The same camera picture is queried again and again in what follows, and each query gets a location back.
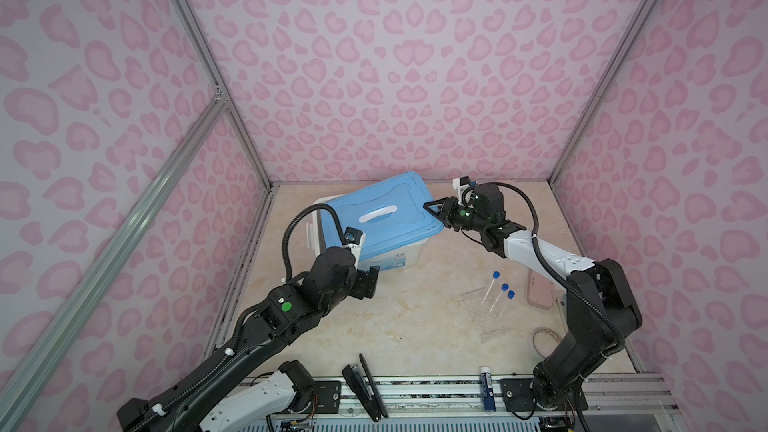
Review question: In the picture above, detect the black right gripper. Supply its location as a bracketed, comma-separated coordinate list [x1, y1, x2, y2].
[423, 197, 489, 233]

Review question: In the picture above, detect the white plastic storage bin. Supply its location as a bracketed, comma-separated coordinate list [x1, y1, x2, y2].
[307, 194, 430, 274]

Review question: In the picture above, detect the blue plastic bin lid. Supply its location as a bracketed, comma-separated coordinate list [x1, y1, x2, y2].
[319, 170, 446, 262]

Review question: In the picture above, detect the clear acrylic test tube rack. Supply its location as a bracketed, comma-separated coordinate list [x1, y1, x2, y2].
[459, 287, 511, 343]

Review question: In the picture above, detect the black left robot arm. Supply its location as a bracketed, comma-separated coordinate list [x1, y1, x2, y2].
[117, 246, 380, 431]

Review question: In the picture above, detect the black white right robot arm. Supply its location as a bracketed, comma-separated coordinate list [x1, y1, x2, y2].
[423, 177, 643, 410]

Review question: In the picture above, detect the black stapler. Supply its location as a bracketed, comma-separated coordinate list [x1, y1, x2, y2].
[342, 353, 389, 422]

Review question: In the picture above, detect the pink case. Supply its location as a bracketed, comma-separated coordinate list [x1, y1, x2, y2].
[526, 270, 554, 310]

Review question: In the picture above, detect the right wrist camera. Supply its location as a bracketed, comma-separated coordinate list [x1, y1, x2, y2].
[452, 176, 477, 205]

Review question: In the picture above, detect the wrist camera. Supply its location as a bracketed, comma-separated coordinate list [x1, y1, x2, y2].
[452, 176, 477, 205]
[344, 227, 366, 267]

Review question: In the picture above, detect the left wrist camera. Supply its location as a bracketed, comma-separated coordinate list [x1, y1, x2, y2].
[344, 227, 366, 267]

